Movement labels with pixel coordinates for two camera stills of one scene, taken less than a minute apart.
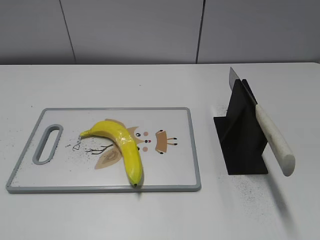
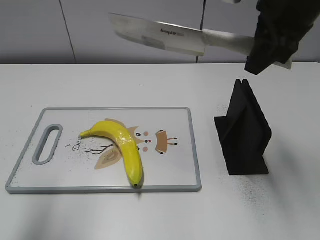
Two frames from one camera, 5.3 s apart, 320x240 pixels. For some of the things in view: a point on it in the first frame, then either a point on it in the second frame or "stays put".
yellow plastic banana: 127,144 stays put
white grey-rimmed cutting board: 56,159 stays put
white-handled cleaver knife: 281,154 to 186,40
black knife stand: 240,135 stays put
